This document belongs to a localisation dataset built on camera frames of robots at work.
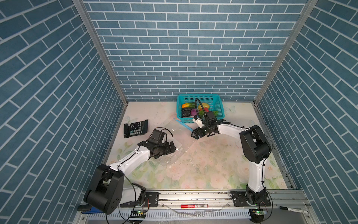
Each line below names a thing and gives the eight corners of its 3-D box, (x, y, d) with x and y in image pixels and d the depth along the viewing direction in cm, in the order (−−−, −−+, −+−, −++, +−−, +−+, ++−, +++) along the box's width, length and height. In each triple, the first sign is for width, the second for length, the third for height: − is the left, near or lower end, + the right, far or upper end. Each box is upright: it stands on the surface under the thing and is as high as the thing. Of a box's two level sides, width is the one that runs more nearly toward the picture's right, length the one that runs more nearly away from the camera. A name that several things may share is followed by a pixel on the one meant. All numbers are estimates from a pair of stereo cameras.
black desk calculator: (124, 138, 100) (123, 135, 97) (125, 126, 107) (123, 123, 104) (148, 133, 103) (147, 131, 100) (147, 122, 110) (146, 119, 107)
